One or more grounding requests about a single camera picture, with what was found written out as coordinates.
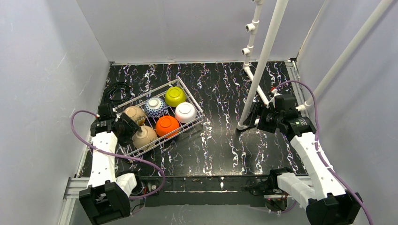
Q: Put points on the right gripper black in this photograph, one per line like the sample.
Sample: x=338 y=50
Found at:
x=259 y=115

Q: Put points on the white bowl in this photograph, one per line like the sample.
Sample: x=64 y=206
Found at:
x=185 y=112

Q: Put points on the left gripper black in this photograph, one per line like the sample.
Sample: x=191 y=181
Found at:
x=129 y=129

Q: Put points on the cream bowl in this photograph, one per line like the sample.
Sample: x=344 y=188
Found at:
x=136 y=114
x=144 y=138
x=167 y=126

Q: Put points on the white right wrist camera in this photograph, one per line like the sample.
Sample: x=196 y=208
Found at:
x=274 y=93

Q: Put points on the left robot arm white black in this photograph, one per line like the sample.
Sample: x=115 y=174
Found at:
x=106 y=197

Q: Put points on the red patterned bowl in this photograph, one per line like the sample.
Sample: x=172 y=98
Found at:
x=155 y=107

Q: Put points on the yellow-green bowl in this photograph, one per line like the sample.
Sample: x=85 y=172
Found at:
x=174 y=96

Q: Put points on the white wire dish rack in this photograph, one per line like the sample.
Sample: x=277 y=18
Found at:
x=169 y=111

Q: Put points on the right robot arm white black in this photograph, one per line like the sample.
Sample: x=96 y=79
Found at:
x=327 y=201

